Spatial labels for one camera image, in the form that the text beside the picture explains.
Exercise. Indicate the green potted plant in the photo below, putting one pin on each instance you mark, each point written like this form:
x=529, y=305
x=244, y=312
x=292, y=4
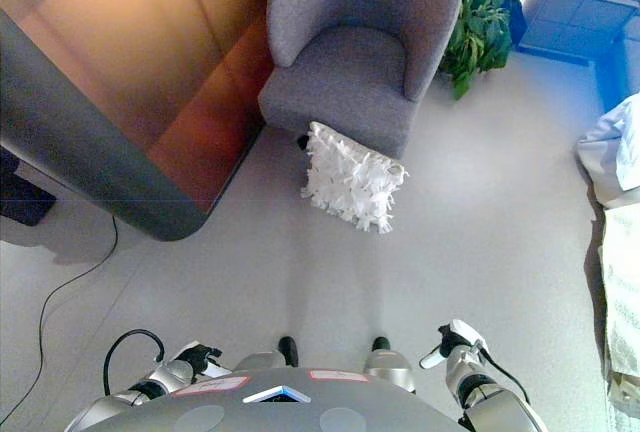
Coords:
x=475, y=32

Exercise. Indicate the silver robot leg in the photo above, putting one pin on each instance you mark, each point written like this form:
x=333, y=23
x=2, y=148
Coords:
x=389, y=364
x=272, y=358

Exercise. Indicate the wooden board with grey edge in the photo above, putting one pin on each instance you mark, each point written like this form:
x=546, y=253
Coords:
x=95, y=117

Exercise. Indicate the white shaggy throw pillow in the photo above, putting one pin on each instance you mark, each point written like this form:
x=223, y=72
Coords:
x=351, y=177

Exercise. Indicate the black floor box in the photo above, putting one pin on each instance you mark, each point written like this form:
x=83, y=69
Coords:
x=20, y=192

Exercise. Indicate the grey robot torso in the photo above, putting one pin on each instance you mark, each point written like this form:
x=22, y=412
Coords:
x=270, y=404

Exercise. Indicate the grey fabric armchair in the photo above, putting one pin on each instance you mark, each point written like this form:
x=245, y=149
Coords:
x=361, y=47

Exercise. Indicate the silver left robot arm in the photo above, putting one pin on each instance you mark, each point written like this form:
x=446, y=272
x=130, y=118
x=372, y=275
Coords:
x=145, y=388

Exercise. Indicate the white nightstand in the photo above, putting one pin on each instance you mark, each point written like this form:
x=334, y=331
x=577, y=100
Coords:
x=575, y=9

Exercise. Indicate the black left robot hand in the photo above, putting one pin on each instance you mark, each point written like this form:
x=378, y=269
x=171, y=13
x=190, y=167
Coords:
x=200, y=355

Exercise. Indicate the silver left robot leg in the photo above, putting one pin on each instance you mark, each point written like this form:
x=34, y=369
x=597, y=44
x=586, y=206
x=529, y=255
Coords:
x=272, y=358

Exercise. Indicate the white bed linen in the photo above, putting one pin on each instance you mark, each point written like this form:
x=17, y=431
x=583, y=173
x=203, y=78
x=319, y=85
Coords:
x=612, y=147

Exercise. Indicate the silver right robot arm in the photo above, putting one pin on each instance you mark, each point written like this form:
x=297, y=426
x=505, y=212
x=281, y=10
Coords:
x=487, y=392

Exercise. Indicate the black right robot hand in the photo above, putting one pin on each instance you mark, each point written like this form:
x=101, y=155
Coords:
x=448, y=341

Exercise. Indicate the silver right robot leg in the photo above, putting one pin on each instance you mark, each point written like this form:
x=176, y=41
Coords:
x=389, y=364

